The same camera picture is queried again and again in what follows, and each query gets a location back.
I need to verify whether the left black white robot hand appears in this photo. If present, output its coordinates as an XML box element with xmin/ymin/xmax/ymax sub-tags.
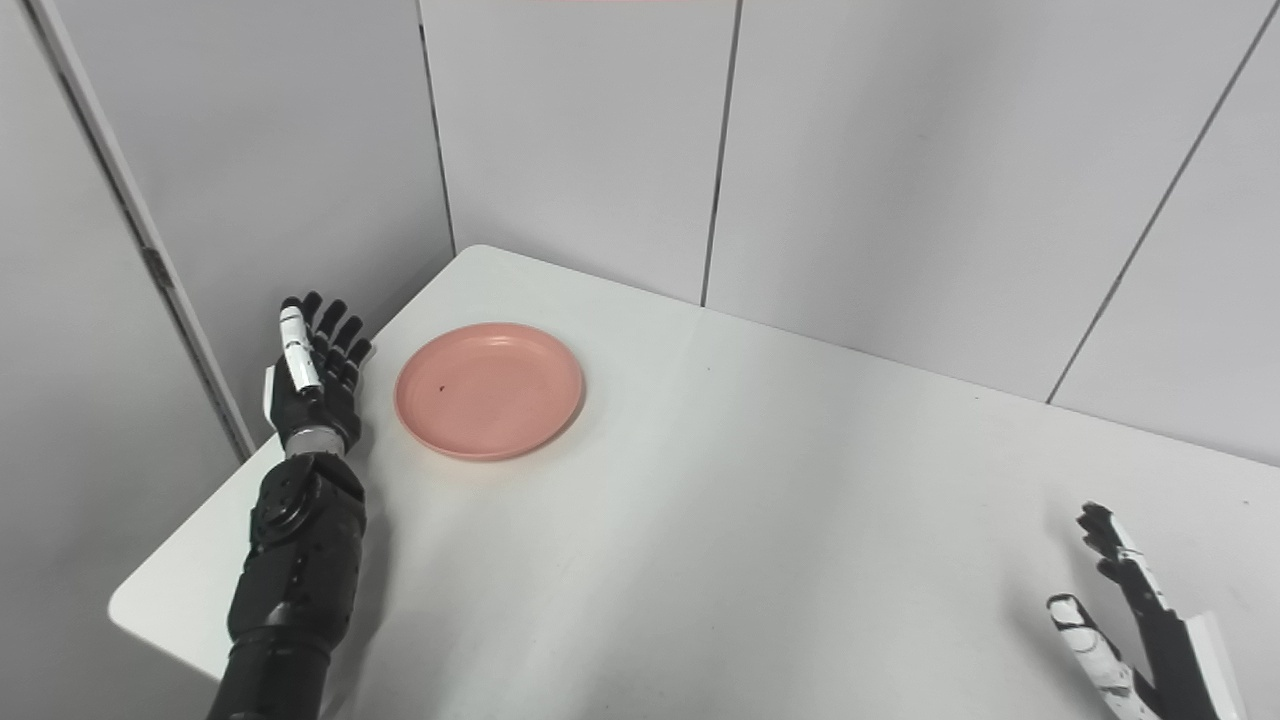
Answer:
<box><xmin>263</xmin><ymin>291</ymin><xmax>374</xmax><ymax>461</ymax></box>

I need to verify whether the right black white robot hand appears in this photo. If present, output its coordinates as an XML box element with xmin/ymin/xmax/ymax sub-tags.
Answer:
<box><xmin>1046</xmin><ymin>502</ymin><xmax>1249</xmax><ymax>720</ymax></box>

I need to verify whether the pink round plate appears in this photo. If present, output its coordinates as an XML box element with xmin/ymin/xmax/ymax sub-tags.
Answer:
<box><xmin>394</xmin><ymin>322</ymin><xmax>585</xmax><ymax>462</ymax></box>

